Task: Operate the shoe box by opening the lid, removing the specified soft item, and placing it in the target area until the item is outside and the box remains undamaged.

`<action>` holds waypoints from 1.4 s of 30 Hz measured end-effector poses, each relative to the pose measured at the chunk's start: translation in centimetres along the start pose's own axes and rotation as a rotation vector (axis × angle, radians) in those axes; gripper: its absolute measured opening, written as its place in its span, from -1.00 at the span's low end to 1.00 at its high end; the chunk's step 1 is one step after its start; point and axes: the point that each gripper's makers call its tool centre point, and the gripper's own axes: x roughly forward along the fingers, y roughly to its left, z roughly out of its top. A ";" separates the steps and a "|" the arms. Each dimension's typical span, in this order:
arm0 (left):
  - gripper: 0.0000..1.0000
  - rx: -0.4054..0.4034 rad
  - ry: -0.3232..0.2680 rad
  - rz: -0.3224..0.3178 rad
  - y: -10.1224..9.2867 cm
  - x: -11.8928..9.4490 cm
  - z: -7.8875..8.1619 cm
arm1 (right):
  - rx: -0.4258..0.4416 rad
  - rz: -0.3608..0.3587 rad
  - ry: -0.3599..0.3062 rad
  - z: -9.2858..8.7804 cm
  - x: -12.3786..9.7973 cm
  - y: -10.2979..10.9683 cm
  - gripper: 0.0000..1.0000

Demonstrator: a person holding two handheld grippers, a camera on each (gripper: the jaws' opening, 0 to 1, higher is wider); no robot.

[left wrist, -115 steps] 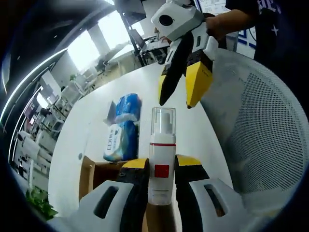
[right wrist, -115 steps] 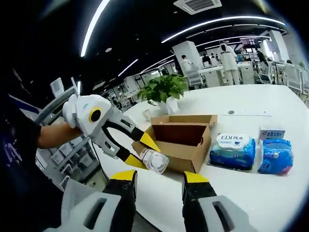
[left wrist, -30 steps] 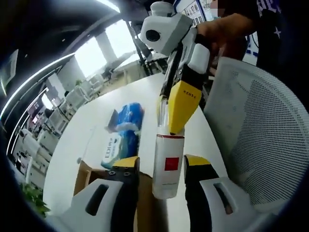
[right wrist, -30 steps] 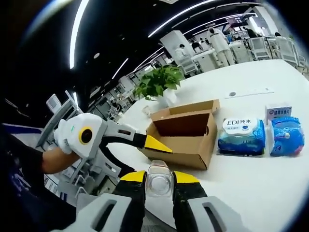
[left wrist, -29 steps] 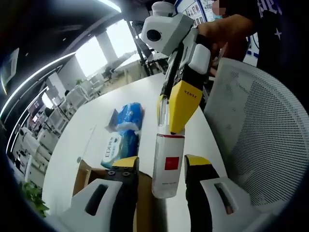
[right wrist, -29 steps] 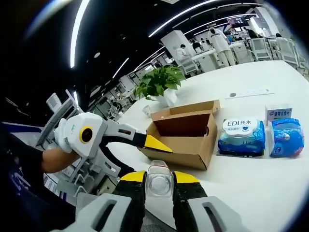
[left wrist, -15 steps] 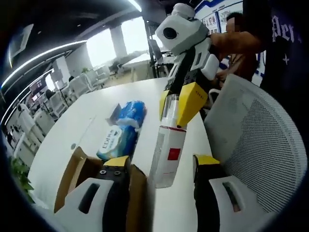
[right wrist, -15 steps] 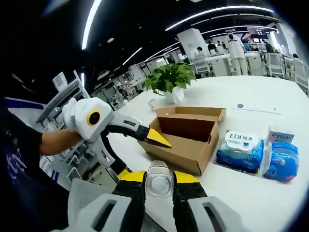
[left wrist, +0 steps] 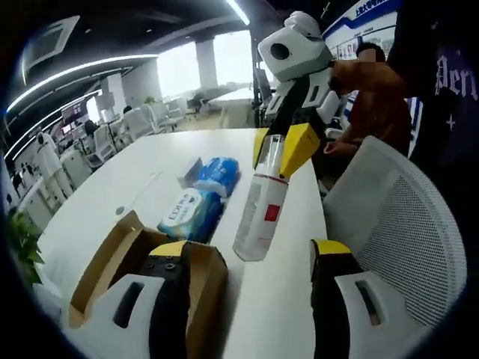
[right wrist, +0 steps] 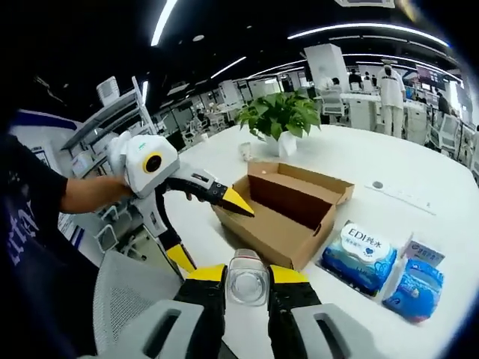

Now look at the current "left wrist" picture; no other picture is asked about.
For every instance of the wall display screen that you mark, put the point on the wall display screen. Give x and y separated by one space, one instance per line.
74 115

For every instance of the curved ceiling light strip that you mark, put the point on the curved ceiling light strip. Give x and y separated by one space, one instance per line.
112 60
239 11

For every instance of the person's dark printed shirt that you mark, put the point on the person's dark printed shirt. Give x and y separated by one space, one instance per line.
441 93

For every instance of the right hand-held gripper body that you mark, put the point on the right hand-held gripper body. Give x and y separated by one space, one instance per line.
295 48

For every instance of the ceiling air conditioner vent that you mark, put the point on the ceiling air conditioner vent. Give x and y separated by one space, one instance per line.
48 43

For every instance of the white blue wet wipes pack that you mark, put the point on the white blue wet wipes pack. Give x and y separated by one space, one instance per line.
183 213

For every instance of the brown cardboard shoe box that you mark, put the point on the brown cardboard shoe box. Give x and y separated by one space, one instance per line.
206 280

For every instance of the rows of white office desks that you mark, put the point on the rows of white office desks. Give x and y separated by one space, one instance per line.
105 142

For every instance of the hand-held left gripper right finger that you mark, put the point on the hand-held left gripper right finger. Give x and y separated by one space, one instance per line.
337 299

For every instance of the person's right hand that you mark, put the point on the person's right hand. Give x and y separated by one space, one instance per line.
346 76

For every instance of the blue tissue pack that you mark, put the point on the blue tissue pack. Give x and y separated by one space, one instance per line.
221 174

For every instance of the white mesh office chair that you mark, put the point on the white mesh office chair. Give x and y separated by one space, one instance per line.
404 224

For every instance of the green potted plant white pot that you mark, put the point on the green potted plant white pot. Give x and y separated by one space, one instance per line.
24 243

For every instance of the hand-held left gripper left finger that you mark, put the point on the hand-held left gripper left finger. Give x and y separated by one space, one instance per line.
164 299

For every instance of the blue white wall poster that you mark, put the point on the blue white wall poster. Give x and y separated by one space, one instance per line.
351 30

